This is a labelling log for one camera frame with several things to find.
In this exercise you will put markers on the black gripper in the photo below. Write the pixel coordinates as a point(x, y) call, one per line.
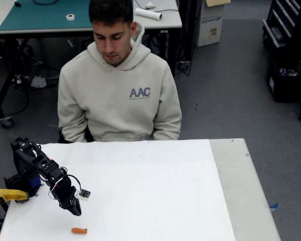
point(70, 202)

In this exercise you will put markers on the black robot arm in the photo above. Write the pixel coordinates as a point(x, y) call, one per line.
point(27, 165)

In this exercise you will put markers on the white paper sheet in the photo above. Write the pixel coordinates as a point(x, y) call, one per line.
point(140, 188)

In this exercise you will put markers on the man in beige hoodie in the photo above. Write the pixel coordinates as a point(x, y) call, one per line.
point(115, 100)

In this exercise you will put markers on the white tape roll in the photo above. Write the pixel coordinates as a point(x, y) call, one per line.
point(70, 17)

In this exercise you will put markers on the green cutting mat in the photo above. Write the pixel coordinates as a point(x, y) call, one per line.
point(40, 17)

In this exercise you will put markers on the blue tape scrap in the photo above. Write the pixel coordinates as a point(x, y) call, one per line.
point(273, 206)

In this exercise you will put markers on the white paper roll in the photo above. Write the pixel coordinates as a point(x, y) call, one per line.
point(148, 13)

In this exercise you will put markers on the grey work table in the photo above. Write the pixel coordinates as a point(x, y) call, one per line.
point(168, 22)

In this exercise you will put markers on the crumpled white item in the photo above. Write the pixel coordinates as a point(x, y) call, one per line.
point(149, 5)

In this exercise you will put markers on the white cardboard box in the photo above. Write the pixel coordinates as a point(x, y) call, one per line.
point(210, 25)

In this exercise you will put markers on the black storage bin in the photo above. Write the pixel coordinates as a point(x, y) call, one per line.
point(283, 88)

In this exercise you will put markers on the manila folder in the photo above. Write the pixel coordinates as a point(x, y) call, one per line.
point(217, 2)

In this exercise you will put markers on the black tool drawer cabinet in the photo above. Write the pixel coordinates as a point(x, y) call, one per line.
point(278, 25)

